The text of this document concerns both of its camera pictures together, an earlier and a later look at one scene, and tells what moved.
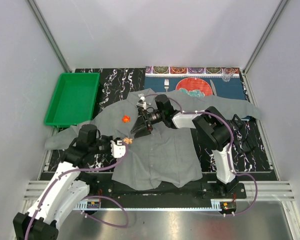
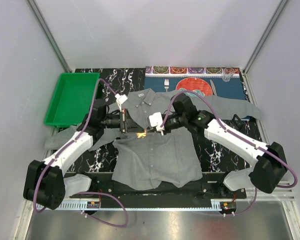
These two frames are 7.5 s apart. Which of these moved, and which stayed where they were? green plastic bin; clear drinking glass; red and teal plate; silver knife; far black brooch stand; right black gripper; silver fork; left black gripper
Moved: left black gripper; right black gripper
Stayed: clear drinking glass; red and teal plate; green plastic bin; far black brooch stand; silver fork; silver knife
